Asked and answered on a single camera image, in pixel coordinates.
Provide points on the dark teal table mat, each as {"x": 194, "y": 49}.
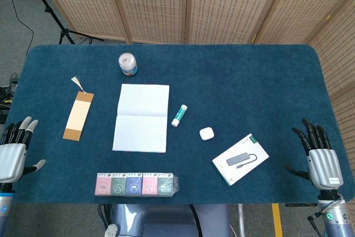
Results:
{"x": 235, "y": 87}

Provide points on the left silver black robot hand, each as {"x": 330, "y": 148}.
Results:
{"x": 12, "y": 156}

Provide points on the tan bookmark with tassel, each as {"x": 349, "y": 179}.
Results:
{"x": 77, "y": 117}

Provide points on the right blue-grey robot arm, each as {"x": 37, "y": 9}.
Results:
{"x": 337, "y": 221}

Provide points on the white earbuds case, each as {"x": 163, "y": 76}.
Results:
{"x": 206, "y": 134}

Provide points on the wrapped colourful tissue pack bundle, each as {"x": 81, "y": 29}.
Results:
{"x": 133, "y": 185}

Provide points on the black tripod stand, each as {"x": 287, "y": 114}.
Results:
{"x": 66, "y": 34}

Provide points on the white USB hub box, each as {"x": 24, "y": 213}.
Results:
{"x": 241, "y": 159}

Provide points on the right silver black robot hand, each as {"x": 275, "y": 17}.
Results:
{"x": 323, "y": 165}

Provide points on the clear jar with white lid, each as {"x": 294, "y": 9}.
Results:
{"x": 127, "y": 65}

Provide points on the wicker folding screen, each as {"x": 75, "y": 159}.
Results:
{"x": 155, "y": 4}

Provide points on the open lined white notebook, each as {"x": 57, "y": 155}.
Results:
{"x": 141, "y": 131}

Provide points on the blue-grey robot torso base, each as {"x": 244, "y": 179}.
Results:
{"x": 166, "y": 220}

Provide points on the green and white glue stick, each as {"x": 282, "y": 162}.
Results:
{"x": 179, "y": 115}

